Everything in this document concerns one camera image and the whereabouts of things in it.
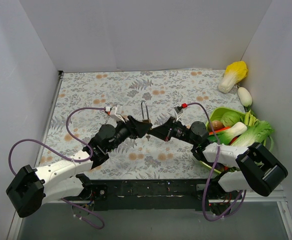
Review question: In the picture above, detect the yellow white napa cabbage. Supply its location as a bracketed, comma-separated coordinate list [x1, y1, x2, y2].
[218, 61, 248, 93]

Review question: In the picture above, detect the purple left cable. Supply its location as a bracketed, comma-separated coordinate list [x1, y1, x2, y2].
[8, 106, 111, 230]

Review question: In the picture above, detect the white radish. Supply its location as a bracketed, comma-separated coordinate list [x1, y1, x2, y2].
[237, 87, 252, 107]

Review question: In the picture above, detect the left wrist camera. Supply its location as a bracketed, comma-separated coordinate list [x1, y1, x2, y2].
[105, 105, 125, 123]

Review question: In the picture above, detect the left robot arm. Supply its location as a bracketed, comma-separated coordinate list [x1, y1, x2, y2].
[6, 116, 152, 218]

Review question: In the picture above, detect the green leafy lettuce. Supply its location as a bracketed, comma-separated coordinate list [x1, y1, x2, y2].
[231, 111, 274, 147]

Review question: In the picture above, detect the green plastic basket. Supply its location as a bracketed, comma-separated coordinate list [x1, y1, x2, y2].
[196, 106, 266, 176]

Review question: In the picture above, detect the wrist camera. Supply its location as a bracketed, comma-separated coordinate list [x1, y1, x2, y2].
[174, 103, 188, 121]
[105, 105, 125, 123]

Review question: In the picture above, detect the green round cabbage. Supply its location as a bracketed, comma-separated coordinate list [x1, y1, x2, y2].
[220, 111, 241, 127]

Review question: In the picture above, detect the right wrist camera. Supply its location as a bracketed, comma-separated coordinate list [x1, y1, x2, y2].
[174, 103, 188, 121]

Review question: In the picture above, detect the floral table mat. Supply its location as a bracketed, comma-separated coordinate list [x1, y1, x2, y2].
[38, 69, 244, 180]

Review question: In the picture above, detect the purple cable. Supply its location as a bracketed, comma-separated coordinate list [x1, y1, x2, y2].
[8, 106, 111, 230]
[185, 102, 246, 222]

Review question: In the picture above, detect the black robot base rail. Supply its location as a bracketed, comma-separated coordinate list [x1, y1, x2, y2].
[72, 178, 233, 213]

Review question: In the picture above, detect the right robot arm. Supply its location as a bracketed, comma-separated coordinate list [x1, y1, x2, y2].
[148, 117, 288, 199]

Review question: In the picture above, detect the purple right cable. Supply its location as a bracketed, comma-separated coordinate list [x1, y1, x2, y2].
[185, 102, 246, 222]

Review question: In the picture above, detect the orange carrot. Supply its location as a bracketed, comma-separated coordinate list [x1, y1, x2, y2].
[209, 126, 230, 136]

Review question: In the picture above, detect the brown kiwi potato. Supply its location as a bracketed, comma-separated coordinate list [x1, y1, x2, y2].
[211, 120, 224, 131]

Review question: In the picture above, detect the brass padlock silver shackle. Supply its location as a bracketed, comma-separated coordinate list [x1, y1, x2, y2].
[141, 100, 151, 124]

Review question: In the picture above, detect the white bok choy stalk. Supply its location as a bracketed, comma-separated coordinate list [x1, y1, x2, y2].
[219, 122, 247, 145]

